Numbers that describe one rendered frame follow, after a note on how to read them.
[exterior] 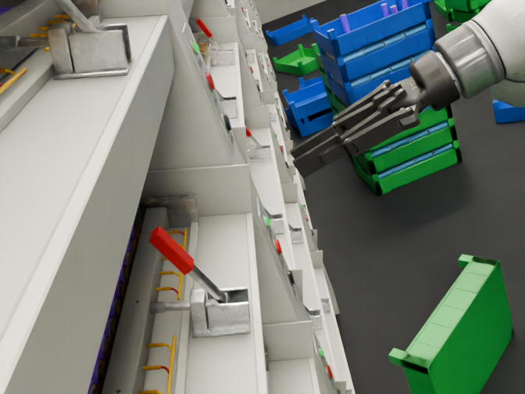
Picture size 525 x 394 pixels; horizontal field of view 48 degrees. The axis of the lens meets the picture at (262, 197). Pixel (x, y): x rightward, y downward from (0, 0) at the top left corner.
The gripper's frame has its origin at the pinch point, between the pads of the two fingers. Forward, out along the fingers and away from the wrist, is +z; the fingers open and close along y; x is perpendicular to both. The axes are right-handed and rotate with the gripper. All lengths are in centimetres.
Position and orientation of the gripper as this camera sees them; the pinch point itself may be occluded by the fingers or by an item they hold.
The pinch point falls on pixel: (316, 152)
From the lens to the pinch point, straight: 84.5
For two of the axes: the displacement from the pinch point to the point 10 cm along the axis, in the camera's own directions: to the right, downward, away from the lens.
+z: -8.4, 5.0, 2.1
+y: -0.5, -4.6, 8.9
